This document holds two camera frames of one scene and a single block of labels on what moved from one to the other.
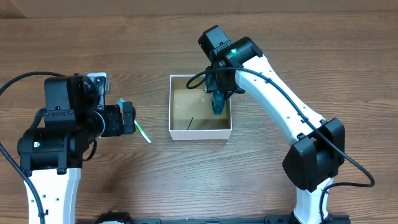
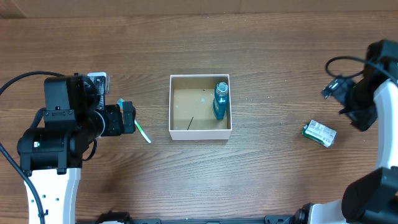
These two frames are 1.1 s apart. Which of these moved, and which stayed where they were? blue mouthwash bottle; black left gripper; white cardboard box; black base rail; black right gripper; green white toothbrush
Moved: blue mouthwash bottle; black right gripper
Stayed: black base rail; black left gripper; white cardboard box; green white toothbrush
